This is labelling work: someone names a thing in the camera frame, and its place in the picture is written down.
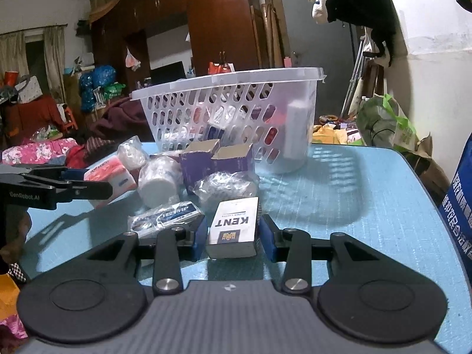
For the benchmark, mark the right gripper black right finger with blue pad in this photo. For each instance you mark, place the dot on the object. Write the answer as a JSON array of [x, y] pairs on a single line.
[[291, 246]]

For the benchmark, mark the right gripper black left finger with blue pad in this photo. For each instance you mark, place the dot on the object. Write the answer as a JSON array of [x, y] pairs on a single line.
[[174, 244]]

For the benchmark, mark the white Kent cigarette box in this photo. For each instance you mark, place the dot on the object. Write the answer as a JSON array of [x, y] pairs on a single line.
[[233, 231]]

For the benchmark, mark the pink floral blanket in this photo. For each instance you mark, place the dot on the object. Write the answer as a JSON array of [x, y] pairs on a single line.
[[37, 153]]

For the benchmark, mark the white tissue roll wrapped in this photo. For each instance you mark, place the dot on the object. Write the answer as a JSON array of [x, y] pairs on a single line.
[[160, 182]]

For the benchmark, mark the purple open-top box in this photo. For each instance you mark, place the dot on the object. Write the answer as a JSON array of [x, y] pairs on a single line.
[[196, 162], [234, 159]]

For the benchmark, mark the red white tissue pack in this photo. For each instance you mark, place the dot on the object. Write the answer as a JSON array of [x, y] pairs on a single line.
[[113, 171]]

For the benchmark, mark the maroon clothing heap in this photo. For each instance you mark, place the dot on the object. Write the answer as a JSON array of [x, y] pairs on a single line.
[[123, 119]]

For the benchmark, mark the blue plastic sacks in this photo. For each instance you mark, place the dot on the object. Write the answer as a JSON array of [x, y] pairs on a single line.
[[91, 85]]

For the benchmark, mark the white plastic mesh basket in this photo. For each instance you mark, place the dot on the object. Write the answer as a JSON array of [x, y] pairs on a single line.
[[272, 110]]

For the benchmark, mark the green white plastic bag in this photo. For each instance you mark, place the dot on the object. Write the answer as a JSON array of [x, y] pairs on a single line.
[[382, 123]]

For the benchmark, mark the beige window curtain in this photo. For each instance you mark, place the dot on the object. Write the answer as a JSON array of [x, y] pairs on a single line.
[[54, 56]]

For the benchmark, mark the brown paper bag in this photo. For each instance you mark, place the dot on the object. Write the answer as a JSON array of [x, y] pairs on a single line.
[[428, 171]]

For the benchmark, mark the blue non-woven shopping bag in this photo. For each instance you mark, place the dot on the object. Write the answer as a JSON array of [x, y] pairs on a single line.
[[456, 207]]

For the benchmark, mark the red orange gift bag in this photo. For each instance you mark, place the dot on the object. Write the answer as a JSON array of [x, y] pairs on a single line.
[[221, 67]]

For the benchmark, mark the grey metal door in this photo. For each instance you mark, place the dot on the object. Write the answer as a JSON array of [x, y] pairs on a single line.
[[329, 46]]

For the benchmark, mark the dark red wooden wardrobe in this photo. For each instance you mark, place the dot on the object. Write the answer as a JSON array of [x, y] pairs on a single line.
[[232, 29]]

